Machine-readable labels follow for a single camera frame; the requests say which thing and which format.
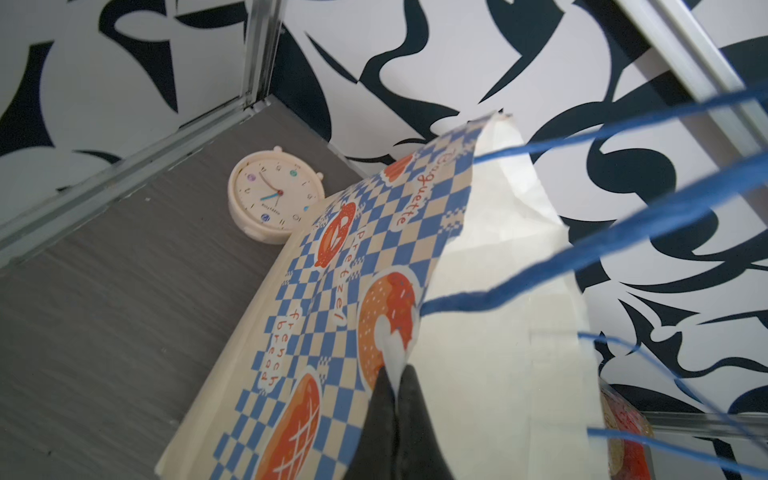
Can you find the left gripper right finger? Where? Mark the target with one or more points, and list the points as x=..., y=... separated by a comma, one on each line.
x=418, y=455

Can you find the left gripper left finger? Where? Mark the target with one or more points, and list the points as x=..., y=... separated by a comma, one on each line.
x=375, y=454

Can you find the blue checkered paper bag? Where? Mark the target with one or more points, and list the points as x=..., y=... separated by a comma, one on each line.
x=513, y=277

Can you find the gold red fruit snack bag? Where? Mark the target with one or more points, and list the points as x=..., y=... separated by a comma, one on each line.
x=627, y=459

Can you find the pink round alarm clock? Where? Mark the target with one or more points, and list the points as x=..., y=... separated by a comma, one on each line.
x=270, y=192

